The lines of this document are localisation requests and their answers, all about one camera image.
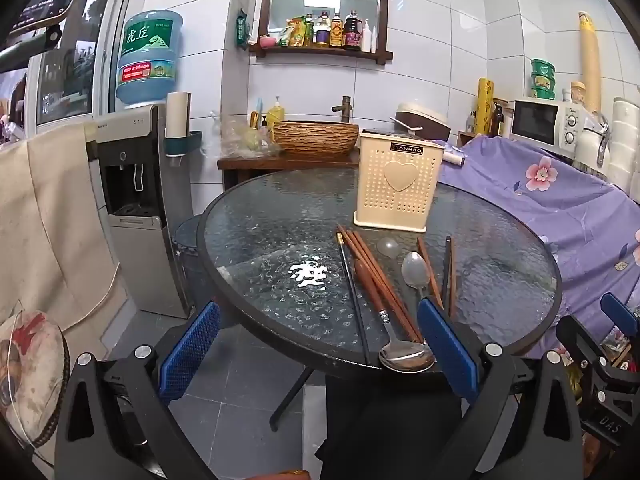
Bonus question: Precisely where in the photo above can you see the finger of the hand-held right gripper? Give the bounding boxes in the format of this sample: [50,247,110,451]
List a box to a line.
[556,314,640,386]
[600,292,640,338]

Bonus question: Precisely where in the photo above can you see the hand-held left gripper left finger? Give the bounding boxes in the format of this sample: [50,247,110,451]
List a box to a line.
[54,301,222,480]

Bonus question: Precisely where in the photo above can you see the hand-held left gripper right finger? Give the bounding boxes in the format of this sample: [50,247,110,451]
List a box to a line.
[416,297,585,480]

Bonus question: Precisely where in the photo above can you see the wooden-handled steel spoon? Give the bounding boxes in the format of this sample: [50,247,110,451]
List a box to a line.
[354,259,437,374]

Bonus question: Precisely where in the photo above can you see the grey spoon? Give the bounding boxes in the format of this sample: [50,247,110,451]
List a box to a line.
[401,251,435,308]

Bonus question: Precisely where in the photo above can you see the cream perforated utensil holder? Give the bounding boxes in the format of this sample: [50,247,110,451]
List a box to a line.
[353,130,445,233]

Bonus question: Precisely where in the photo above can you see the dark round stool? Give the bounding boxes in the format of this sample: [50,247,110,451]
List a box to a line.
[172,217,206,311]

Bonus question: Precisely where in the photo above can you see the grey water dispenser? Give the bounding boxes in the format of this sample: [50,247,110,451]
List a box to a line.
[87,102,196,318]

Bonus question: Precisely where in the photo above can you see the purple floral cloth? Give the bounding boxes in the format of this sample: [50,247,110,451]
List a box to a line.
[425,135,640,356]

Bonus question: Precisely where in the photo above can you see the round printed cushion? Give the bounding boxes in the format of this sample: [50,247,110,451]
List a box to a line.
[0,310,71,451]

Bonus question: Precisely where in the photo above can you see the stacks of white disposable bowls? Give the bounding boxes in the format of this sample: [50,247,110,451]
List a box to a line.
[607,97,640,196]

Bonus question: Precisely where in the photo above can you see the beige cloth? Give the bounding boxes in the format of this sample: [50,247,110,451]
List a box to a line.
[0,122,126,341]

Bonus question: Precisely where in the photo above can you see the wooden washstand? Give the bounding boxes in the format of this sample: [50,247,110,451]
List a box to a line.
[217,147,362,191]

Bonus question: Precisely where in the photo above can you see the white microwave oven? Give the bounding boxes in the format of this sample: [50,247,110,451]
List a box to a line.
[509,97,587,157]

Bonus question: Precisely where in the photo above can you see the teal cup holder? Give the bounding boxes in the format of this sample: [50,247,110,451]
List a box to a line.
[165,130,203,166]

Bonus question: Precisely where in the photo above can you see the clear plastic bag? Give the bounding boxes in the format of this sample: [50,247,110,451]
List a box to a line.
[210,110,281,158]

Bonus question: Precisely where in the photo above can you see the brown and white rice cooker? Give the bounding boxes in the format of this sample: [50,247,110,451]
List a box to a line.
[390,102,448,142]

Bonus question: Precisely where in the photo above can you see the white paper cup stack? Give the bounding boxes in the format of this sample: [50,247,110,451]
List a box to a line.
[165,91,192,140]

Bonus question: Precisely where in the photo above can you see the yellow wrap roll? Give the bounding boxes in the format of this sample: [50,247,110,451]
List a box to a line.
[477,77,496,137]

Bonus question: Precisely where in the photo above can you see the woven pattern wash basin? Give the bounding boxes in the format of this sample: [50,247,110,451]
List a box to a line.
[272,120,360,157]

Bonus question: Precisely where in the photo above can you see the yellow soap pump bottle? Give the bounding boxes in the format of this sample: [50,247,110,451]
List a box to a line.
[267,96,286,131]

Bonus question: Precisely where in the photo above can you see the tall tan paper cup stack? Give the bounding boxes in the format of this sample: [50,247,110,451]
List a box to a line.
[579,11,601,113]

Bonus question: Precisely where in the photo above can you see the bronze faucet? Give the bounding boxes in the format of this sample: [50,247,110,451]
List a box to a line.
[331,96,355,123]

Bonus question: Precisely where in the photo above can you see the blue water cooler bottle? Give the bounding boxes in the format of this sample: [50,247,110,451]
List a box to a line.
[116,9,184,110]

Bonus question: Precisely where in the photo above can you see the sliding window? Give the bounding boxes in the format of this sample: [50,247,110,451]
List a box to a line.
[27,0,131,133]

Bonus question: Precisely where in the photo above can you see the green hanging packet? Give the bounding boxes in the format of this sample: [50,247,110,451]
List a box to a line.
[236,8,251,51]

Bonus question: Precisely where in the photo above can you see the dark soy sauce bottle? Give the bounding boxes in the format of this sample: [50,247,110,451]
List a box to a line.
[343,10,363,51]

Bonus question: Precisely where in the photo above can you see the yellow snack packet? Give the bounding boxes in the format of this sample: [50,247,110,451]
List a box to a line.
[280,16,307,47]

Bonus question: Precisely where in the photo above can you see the wooden framed mirror shelf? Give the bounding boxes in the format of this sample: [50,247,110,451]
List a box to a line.
[248,0,396,66]

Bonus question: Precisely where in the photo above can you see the white thermos with chrome handle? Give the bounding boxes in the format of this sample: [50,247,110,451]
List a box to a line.
[575,112,613,171]

